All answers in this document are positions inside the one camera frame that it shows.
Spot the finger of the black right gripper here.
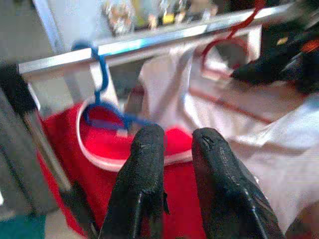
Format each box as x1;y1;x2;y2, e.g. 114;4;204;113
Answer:
231;59;290;84

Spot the grey curtain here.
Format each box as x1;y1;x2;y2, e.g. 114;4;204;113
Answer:
0;82;60;217

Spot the blue plastic hanger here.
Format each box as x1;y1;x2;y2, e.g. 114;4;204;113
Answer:
71;40;160;132

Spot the plain white shirt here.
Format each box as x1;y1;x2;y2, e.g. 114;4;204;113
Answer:
138;32;319;236

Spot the red shirt with white collar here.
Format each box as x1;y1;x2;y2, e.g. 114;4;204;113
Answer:
37;103;207;239

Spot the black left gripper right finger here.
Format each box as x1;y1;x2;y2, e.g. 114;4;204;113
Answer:
191;127;285;239

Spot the white glass-door cabinet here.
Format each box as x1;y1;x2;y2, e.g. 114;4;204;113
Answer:
32;0;262;113

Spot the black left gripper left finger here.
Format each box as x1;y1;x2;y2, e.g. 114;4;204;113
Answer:
98;123;170;239

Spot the teal floor mat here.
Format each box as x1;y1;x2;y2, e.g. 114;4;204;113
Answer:
0;214;48;239

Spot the red plastic hanger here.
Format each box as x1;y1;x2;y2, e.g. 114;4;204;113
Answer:
201;0;269;80

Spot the metal clothes rack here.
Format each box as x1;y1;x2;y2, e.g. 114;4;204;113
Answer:
0;2;302;239

